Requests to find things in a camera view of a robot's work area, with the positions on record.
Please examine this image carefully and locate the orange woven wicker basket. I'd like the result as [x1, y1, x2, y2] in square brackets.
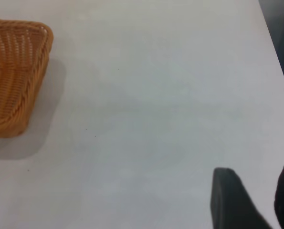
[0, 19, 54, 139]

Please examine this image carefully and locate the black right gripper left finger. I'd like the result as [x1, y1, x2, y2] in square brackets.
[210, 167, 274, 229]

